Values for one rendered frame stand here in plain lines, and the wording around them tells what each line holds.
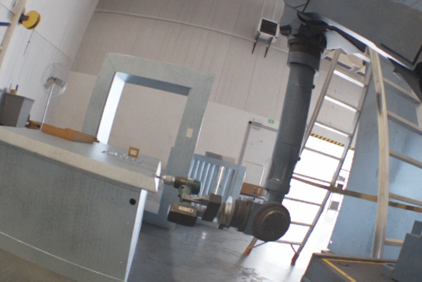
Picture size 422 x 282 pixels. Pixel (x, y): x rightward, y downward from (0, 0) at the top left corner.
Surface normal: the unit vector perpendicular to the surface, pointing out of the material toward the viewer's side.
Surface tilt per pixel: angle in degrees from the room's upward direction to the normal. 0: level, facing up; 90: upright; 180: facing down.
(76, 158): 67
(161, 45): 90
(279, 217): 90
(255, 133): 90
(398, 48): 90
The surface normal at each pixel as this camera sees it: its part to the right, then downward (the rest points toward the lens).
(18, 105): -0.01, 0.07
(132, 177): 0.21, -0.36
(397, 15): -0.86, -0.24
